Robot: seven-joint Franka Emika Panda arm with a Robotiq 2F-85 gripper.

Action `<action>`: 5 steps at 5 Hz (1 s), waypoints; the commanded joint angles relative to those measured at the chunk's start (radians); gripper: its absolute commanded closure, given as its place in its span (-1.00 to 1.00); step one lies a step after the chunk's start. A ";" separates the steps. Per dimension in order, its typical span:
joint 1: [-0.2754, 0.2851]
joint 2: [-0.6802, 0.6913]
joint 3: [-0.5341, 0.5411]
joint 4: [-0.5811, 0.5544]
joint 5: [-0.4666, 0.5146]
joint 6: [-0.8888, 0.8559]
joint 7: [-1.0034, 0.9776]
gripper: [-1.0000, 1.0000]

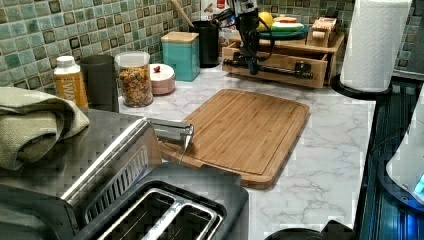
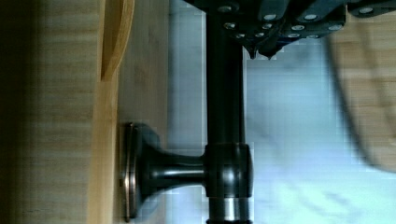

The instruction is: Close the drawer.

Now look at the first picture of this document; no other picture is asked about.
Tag pink pot with white lid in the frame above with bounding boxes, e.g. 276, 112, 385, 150
150, 64, 175, 95

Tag green white red toy food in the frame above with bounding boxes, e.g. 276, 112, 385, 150
271, 17, 304, 33

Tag white paper towel roll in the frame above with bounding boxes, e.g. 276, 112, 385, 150
340, 0, 412, 92

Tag small wooden block toy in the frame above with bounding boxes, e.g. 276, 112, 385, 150
306, 17, 337, 47

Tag glass jar with cereal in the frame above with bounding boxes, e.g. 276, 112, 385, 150
115, 51, 153, 107

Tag dark metal drawer handle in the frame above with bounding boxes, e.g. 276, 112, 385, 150
223, 52, 313, 79

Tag stainless steel toaster oven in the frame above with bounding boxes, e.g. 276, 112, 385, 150
1, 110, 194, 240

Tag wooden drawer cabinet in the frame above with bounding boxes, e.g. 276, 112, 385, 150
222, 33, 344, 88

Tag black utensil holder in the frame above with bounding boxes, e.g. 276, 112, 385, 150
189, 21, 219, 68

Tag wooden drawer with front panel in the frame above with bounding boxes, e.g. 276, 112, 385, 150
222, 42, 329, 88

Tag wooden spoon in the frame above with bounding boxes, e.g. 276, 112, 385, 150
171, 0, 194, 27

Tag robot arm with white wrist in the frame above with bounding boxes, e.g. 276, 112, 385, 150
212, 0, 259, 75

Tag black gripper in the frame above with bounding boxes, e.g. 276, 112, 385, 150
235, 8, 259, 75

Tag dark grey cup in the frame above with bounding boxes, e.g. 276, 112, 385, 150
80, 55, 119, 112

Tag black round object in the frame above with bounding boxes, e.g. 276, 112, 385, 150
265, 220, 355, 240

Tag black paper towel holder base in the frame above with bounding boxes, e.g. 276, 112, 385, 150
330, 74, 392, 101

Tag bamboo cutting board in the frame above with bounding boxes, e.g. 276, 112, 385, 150
160, 89, 310, 189

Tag teal canister with wooden lid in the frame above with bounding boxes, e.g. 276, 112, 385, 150
161, 31, 200, 82

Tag red white box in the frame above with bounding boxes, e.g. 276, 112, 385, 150
200, 0, 228, 21

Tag yellow lemon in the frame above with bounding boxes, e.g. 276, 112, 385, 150
257, 11, 274, 32

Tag teal plate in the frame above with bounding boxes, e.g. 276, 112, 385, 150
258, 26, 308, 40

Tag orange bottle with white cap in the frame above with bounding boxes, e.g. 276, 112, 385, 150
54, 56, 88, 108

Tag black slot toaster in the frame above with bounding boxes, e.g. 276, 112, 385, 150
72, 163, 249, 240

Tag green folded towel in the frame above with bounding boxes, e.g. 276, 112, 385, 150
0, 87, 90, 170

